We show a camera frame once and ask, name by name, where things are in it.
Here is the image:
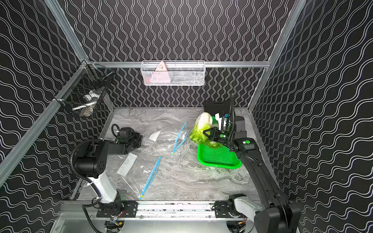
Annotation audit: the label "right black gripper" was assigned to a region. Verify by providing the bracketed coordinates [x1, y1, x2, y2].
[204, 127, 235, 146]

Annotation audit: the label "cabbage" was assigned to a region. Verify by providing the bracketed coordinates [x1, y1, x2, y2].
[189, 112, 223, 148]

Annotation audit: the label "green plastic basket tray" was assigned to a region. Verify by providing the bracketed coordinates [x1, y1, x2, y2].
[197, 117, 242, 170]

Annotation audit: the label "clear zip-top bag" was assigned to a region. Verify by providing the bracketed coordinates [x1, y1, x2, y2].
[117, 153, 162, 200]
[142, 122, 188, 156]

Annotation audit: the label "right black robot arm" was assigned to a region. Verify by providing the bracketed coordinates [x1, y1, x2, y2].
[203, 116, 301, 233]

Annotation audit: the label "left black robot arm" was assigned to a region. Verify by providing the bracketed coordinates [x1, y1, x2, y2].
[69, 124, 143, 213]

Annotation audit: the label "black plastic case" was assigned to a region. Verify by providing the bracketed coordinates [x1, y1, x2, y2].
[203, 100, 233, 117]

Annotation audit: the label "crumpled items in black basket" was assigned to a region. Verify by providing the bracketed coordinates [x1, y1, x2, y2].
[72, 90, 100, 117]

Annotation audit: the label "pink triangular packet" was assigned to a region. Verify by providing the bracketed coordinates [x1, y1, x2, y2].
[150, 61, 171, 84]

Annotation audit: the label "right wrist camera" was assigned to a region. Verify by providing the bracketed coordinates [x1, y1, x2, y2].
[215, 113, 231, 131]

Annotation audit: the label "black wire wall basket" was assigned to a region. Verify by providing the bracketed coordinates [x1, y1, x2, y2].
[56, 61, 114, 118]

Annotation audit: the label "white wire wall basket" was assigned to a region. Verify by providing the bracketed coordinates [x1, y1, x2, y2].
[140, 60, 206, 86]

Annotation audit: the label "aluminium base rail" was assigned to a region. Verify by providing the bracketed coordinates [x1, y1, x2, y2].
[58, 197, 263, 221]

